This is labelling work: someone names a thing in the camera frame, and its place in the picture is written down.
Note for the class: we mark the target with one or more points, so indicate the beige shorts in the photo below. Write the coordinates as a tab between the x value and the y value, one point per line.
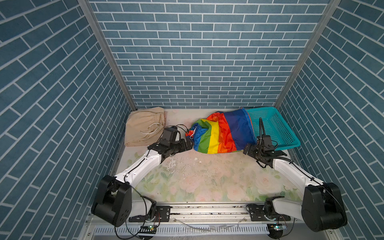
144	127

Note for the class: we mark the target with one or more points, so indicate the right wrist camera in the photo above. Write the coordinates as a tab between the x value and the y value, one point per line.
267	143

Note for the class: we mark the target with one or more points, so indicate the red shorts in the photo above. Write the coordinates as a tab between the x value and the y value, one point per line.
222	132

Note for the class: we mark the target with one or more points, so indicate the right controller board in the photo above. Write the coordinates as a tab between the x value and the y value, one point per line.
275	231

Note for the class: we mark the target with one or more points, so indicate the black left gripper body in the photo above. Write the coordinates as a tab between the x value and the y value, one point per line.
179	146

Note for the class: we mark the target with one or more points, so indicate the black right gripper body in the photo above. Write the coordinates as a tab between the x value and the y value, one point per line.
254	151

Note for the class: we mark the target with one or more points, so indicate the left controller board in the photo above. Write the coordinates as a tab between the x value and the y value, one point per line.
147	232

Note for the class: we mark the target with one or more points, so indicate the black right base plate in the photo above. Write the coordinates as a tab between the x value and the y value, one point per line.
262	213

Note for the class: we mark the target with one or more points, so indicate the aluminium right corner post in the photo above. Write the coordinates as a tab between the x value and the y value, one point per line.
318	30

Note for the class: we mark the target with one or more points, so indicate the aluminium left corner post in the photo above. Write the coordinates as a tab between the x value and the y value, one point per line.
92	20

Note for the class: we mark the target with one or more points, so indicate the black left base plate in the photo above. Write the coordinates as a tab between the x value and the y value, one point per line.
160	214

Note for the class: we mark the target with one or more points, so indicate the aluminium corner post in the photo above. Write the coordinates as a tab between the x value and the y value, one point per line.
318	30
92	20

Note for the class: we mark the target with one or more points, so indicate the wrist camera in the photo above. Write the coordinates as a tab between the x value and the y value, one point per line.
171	135
267	143

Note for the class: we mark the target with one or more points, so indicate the teal plastic laundry basket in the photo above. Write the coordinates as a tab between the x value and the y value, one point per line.
275	126

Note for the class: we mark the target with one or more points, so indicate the aluminium front rail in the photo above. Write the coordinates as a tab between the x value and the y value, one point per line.
196	221

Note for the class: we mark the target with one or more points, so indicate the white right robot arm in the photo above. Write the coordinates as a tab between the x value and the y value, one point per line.
321	208

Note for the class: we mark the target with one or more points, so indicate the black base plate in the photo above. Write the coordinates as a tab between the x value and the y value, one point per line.
262	213
160	214

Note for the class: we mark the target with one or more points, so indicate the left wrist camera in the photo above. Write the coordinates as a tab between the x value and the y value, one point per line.
171	135

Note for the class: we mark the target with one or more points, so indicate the controller board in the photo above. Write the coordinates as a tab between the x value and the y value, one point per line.
147	232
275	231

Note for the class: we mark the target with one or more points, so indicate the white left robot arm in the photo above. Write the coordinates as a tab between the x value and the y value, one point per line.
114	202

